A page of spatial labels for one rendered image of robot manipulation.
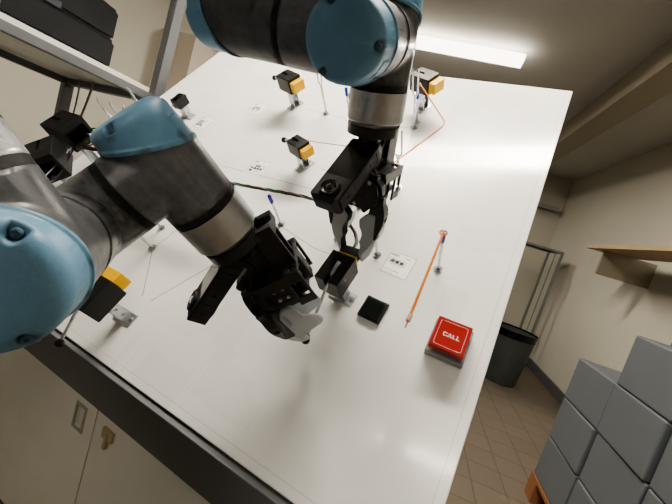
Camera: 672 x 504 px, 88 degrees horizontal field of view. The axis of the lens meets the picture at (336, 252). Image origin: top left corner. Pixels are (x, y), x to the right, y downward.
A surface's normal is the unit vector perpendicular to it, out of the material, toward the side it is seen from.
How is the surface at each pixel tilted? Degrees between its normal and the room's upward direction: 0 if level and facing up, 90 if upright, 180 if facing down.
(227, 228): 94
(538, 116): 53
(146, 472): 90
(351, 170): 58
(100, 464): 90
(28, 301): 90
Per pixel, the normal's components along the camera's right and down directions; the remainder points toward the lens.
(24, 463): -0.41, -0.03
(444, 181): -0.15, -0.59
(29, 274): 0.40, 0.22
